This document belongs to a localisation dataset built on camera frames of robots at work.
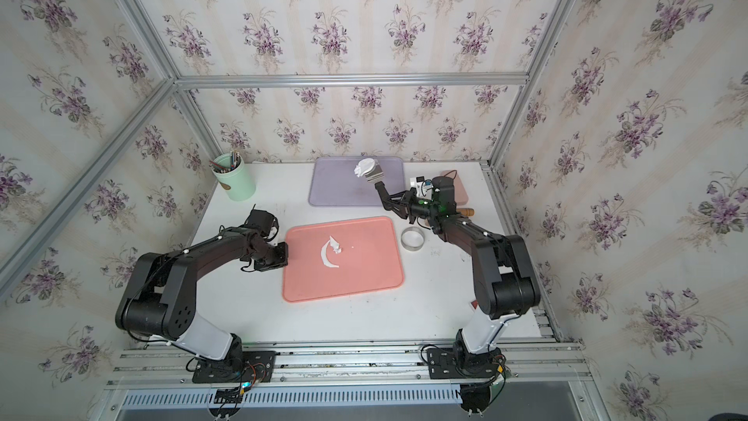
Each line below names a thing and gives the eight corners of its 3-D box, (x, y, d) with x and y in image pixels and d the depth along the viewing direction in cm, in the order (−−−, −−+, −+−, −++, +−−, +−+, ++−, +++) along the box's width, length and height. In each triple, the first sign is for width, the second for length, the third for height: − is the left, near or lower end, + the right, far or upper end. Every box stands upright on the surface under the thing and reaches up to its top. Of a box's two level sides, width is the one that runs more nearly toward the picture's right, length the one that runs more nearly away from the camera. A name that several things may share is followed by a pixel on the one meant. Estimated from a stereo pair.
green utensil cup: (225, 201, 110) (207, 173, 98) (234, 180, 117) (217, 152, 105) (252, 201, 110) (237, 173, 98) (259, 181, 117) (246, 152, 105)
